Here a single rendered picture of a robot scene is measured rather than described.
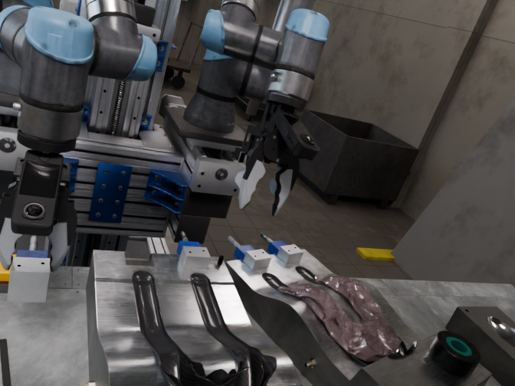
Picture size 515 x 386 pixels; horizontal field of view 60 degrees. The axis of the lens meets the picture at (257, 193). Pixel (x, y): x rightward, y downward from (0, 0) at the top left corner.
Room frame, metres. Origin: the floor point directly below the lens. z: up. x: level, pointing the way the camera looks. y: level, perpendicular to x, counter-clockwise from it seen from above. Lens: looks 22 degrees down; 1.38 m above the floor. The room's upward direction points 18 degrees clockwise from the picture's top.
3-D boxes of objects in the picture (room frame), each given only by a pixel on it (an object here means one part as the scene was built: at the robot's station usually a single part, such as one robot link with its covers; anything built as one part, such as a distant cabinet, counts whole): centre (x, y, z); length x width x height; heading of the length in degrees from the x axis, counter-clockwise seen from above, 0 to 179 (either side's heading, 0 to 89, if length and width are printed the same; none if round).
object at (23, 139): (0.55, 0.29, 1.09); 0.09 x 0.08 x 0.12; 28
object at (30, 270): (0.56, 0.30, 0.93); 0.13 x 0.05 x 0.05; 28
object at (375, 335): (0.78, -0.24, 0.90); 0.26 x 0.18 x 0.08; 45
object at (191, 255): (0.80, 0.10, 0.89); 0.13 x 0.05 x 0.05; 28
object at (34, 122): (0.54, 0.29, 1.17); 0.08 x 0.08 x 0.05
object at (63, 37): (0.54, 0.29, 1.25); 0.09 x 0.08 x 0.11; 49
